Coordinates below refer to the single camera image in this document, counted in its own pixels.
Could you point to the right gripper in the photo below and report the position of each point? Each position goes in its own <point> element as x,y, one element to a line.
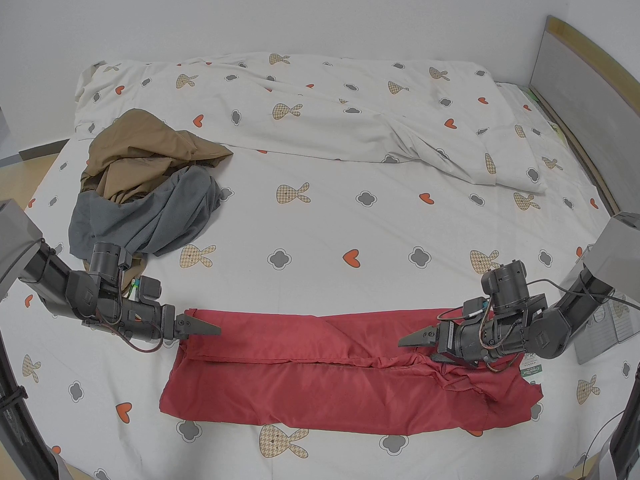
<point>475,343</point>

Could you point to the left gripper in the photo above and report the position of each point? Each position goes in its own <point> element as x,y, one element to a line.
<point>147,323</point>

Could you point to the red shirt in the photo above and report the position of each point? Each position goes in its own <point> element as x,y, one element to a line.
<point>300,383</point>

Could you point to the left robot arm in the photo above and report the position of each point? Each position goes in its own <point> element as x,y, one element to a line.
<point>55,283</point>

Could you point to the grey garment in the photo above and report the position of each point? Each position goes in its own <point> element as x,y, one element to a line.
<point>185,203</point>

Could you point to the bed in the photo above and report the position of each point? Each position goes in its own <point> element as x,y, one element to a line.
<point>325,228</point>

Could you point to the clear plastic box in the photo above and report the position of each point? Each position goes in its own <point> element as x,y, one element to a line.
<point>600,333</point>

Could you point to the brown garment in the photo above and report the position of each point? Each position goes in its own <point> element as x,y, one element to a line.
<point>140,138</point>

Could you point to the white green printed card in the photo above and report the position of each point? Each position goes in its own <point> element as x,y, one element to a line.
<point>559,133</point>

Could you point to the white printed quilt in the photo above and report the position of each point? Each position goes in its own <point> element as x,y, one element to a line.
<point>325,98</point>

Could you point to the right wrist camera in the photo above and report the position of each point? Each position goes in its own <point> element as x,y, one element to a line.
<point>475,307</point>

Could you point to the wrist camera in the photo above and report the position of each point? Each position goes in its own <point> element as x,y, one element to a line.
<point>475,307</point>
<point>150,289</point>

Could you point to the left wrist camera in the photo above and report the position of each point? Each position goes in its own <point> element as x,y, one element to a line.
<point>150,289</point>

